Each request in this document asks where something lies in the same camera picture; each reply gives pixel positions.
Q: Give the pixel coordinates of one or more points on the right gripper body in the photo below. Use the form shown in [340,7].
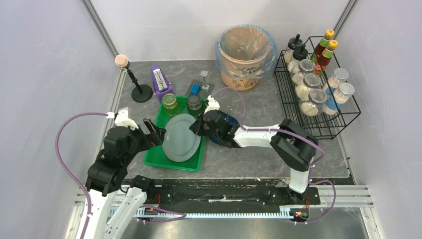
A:
[204,125]

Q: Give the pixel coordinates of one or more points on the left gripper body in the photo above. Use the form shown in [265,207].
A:
[147,134]

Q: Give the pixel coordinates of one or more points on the dark blue plate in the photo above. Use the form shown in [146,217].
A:
[222,127]

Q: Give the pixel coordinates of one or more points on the light blue plate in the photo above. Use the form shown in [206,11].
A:
[180,143]

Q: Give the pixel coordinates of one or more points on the dark clear glass cup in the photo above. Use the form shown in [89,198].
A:
[194,104]

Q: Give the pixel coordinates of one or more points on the green glass cup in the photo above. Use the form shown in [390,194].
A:
[170,104]

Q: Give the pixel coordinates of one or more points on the glass rice jar front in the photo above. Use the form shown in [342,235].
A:
[314,104]

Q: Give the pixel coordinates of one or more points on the round glass rice jar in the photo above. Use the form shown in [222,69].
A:
[304,67]

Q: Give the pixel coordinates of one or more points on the black-lid shaker jar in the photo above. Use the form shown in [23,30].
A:
[293,43]
[300,53]

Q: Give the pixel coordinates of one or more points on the sauce bottle yellow cap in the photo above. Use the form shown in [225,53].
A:
[325,57]
[323,43]

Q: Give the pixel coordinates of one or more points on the tall bead jar silver lid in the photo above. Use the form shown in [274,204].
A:
[338,98]

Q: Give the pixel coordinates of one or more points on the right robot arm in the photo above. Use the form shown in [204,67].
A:
[294,145]

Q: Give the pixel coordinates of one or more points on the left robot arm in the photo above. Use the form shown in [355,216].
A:
[105,177]

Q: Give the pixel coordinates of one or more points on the green plastic tray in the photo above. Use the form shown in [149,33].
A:
[156,157]

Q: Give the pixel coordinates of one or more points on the grey lego baseplate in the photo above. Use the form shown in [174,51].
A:
[202,93]

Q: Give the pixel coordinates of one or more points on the grey lego tower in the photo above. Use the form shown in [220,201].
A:
[205,85]

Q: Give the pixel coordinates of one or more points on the blue lego brick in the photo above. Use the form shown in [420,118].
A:
[195,89]

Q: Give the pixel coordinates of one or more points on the black stand wooden ball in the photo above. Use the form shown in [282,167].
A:
[141,93]

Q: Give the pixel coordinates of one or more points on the purple metronome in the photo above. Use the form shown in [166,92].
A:
[160,82]

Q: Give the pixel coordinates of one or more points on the tan capybara trash bin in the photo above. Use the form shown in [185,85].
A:
[245,54]

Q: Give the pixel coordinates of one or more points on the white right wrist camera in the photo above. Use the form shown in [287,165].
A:
[212,104]

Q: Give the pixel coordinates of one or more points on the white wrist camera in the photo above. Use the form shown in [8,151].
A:
[212,104]
[122,118]

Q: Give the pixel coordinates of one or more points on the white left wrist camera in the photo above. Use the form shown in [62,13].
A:
[122,118]

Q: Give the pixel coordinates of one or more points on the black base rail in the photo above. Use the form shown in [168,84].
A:
[228,195]

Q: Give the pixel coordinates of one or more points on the black wire rack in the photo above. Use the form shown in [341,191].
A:
[322,126]

